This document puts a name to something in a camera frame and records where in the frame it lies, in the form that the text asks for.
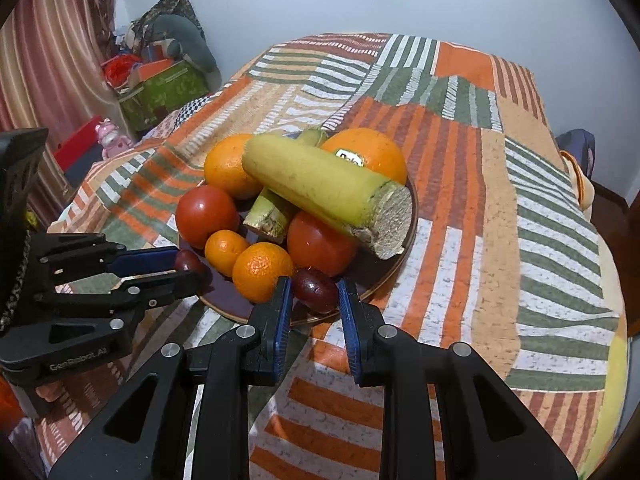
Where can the pink toy figure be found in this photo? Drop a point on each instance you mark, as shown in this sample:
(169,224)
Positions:
(112,140)

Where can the red tomato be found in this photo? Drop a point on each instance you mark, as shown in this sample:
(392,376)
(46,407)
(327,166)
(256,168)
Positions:
(203,211)
(313,244)

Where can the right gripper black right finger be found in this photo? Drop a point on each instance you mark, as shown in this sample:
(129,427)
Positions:
(487,432)

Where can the large orange with sticker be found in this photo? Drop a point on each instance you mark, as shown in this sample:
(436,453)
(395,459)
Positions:
(369,148)

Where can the left hand holding gripper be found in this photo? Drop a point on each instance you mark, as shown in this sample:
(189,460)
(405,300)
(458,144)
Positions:
(59,391)

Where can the striped pink curtain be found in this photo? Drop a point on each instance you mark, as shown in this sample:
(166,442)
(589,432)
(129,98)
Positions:
(52,52)

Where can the dark red grape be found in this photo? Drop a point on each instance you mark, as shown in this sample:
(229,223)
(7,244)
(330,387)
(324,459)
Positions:
(315,290)
(188,261)

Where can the camouflage pillow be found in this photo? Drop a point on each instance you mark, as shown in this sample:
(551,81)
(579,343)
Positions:
(181,8)

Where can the striped patchwork bedspread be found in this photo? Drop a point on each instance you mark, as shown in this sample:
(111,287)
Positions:
(504,257)

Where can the checkered cloth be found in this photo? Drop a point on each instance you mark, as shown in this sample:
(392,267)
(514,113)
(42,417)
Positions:
(189,109)

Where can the blue bag by bed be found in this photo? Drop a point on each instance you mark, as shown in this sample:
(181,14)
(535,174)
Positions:
(581,144)

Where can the red and blue box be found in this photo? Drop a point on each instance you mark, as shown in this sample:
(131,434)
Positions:
(79,152)

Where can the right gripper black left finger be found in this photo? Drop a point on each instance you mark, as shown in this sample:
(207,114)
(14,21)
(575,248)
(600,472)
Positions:
(186,410)

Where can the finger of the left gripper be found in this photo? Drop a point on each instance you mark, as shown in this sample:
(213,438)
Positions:
(141,293)
(57,259)

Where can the small mandarin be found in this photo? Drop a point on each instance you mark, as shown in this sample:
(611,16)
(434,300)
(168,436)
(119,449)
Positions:
(256,271)
(223,248)

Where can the medium plain orange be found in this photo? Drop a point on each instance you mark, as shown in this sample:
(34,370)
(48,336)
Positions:
(223,168)

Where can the red plastic bag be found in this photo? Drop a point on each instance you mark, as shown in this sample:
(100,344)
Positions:
(116,70)

